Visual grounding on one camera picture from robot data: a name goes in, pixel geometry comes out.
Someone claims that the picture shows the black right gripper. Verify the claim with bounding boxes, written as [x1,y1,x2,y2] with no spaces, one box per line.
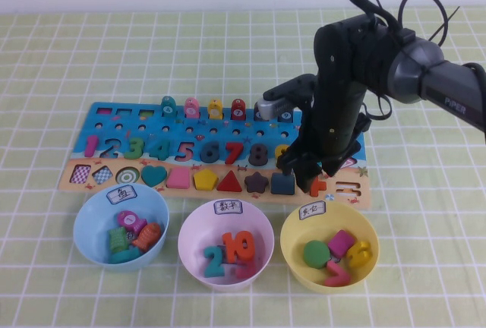
[278,76,372,194]

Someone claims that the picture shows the orange plus sign piece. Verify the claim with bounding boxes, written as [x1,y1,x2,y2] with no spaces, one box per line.
[308,176,328,197]

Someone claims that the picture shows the dark blue square piece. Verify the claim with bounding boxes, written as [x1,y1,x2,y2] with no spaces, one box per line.
[270,172,297,196]

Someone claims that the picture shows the brown digit eight piece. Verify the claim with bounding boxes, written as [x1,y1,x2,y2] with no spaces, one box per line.
[248,141,270,167]

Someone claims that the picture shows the brown star piece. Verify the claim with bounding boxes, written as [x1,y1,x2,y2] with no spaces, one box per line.
[244,171,271,194]

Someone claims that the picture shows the magenta square piece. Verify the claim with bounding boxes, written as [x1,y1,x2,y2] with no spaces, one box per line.
[327,229,356,258]

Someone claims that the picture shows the colourful wooden puzzle board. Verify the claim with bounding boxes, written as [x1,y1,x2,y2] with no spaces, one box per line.
[57,100,371,210]

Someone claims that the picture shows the green circle piece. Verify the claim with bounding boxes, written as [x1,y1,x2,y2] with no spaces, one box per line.
[303,239,331,270]

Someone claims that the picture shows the yellow plastic bowl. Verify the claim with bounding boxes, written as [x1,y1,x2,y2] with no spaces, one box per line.
[279,200,380,295]

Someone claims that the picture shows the red digit seven piece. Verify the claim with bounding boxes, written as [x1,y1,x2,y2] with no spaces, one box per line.
[223,140,245,166]

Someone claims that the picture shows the yellow digit six piece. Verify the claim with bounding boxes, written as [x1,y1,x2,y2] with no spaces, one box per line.
[346,240,373,269]

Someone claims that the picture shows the red triangle piece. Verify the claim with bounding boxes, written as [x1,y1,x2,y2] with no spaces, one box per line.
[216,170,245,194]

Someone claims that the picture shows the red fish piece seven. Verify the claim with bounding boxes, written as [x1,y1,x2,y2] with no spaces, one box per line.
[230,98,248,121]

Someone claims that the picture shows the pink digit seven piece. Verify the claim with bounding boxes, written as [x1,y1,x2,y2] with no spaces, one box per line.
[323,260,351,288]

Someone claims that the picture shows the orange number ten piece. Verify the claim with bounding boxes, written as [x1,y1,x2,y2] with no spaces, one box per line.
[222,230,255,262]

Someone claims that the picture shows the dark blue digit six piece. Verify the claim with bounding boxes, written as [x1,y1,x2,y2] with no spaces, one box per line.
[200,140,222,164]

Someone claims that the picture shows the yellow pentagon piece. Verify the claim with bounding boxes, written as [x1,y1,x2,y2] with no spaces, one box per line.
[192,169,219,191]

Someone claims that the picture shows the yellow fish piece six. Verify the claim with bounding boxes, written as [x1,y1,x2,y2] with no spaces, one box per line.
[207,98,224,121]

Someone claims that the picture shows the pink plastic bowl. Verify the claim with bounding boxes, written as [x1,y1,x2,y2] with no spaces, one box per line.
[177,199,275,293]

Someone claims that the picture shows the teal digit two piece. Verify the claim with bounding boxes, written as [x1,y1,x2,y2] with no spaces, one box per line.
[203,244,226,279]

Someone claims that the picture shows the pink trapezoid piece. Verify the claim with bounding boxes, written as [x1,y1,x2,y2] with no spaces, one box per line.
[166,168,191,190]

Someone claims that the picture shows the pink fish piece five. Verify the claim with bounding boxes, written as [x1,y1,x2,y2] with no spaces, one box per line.
[183,96,200,119]

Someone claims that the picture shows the teal digit four piece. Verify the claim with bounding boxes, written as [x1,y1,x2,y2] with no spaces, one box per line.
[148,138,170,162]

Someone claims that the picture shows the teal fish piece four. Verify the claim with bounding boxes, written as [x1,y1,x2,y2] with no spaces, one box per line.
[159,95,178,118]

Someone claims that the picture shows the teal heart piece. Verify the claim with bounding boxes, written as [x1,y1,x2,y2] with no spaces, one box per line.
[141,165,169,189]

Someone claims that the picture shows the orange fish piece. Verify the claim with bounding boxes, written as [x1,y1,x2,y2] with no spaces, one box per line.
[131,222,163,252]

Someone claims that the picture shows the green digit three piece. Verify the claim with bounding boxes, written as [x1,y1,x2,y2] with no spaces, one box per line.
[127,136,147,160]

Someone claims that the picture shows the magenta fish piece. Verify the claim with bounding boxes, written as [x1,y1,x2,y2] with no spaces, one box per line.
[115,210,149,236]

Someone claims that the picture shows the teal fish piece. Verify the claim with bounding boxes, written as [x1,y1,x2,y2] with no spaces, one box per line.
[109,248,143,265]

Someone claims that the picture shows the green fish piece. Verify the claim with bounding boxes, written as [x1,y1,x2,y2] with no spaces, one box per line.
[108,227,128,255]

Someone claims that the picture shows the pink digit one piece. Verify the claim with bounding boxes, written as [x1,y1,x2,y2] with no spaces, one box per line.
[84,134,98,159]

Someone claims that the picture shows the light blue plastic bowl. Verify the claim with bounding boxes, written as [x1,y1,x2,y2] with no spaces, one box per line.
[72,185,170,273]

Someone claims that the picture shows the green checkered tablecloth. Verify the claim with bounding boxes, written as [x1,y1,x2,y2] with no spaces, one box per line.
[0,8,486,328]

